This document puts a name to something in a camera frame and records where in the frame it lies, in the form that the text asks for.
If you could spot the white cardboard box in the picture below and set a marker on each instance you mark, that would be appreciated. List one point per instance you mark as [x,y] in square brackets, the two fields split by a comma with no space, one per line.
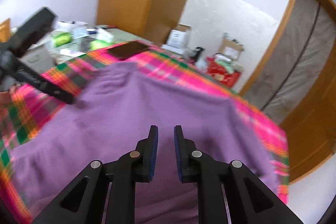
[178,39]

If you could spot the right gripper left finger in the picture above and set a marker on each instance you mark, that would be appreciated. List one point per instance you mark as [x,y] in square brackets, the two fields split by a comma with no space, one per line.
[133,167]

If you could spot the black smartphone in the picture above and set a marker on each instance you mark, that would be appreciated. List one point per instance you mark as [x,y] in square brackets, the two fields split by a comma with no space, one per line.
[127,50]

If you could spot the brown cardboard box with label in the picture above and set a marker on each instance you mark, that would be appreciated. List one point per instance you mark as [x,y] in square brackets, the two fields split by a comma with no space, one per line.
[231,48]

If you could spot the grey drawer cabinet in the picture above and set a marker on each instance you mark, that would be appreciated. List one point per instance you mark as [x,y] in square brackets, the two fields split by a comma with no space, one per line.
[39,59]

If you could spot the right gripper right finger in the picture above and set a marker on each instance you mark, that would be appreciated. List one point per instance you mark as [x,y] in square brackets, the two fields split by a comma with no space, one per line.
[210,176]

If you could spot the wooden door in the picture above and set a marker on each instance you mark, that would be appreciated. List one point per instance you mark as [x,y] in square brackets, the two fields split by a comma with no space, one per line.
[310,127]

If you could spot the person's left hand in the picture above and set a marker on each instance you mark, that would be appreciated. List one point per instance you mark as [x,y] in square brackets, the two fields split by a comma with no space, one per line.
[6,97]

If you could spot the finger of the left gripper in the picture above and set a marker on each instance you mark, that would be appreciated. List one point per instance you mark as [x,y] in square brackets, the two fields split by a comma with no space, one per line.
[24,74]

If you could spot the grey zippered door curtain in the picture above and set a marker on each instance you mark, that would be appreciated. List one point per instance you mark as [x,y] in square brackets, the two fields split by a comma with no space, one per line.
[295,63]

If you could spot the purple fleece garment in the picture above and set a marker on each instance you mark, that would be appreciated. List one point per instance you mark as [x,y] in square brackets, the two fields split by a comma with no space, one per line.
[112,114]

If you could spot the green tissue pack with tissue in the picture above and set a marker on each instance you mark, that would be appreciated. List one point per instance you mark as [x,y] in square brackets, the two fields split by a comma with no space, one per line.
[103,39]

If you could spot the floral side table cover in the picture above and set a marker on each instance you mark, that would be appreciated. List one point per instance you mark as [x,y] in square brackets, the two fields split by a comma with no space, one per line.
[79,46]

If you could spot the pink green plaid tablecloth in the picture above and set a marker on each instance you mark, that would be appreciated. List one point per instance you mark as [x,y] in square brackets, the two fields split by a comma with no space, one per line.
[23,120]

